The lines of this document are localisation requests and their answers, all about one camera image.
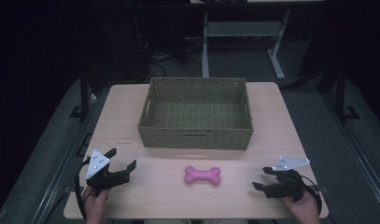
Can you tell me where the person's right hand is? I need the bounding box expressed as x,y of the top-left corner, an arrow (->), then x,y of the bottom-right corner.
280,189 -> 323,224

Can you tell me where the metal floor rail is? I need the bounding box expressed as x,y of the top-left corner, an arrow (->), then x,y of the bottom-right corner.
321,91 -> 380,216
30,92 -> 100,224

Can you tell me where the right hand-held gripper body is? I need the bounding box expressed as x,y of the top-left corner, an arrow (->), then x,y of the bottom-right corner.
264,156 -> 311,203

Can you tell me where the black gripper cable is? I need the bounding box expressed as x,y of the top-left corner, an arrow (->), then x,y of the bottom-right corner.
299,175 -> 323,217
74,157 -> 92,220

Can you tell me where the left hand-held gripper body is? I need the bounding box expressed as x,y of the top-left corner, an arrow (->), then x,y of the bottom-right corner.
85,148 -> 132,197

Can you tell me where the person's left hand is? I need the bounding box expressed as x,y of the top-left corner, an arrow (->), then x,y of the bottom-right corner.
82,186 -> 112,224

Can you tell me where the pink bone-shaped toy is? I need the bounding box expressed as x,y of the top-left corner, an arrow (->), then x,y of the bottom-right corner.
183,165 -> 222,187

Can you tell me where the bundle of floor cables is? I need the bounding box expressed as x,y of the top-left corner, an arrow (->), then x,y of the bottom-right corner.
135,34 -> 204,78

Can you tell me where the green woven basket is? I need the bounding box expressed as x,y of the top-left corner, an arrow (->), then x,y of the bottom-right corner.
137,77 -> 255,151

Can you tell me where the black metal stand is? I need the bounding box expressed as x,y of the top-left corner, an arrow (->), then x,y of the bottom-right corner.
317,59 -> 361,122
69,69 -> 93,120

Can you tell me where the grey metal table frame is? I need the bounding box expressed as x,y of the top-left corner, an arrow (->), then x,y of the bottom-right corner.
201,9 -> 291,80

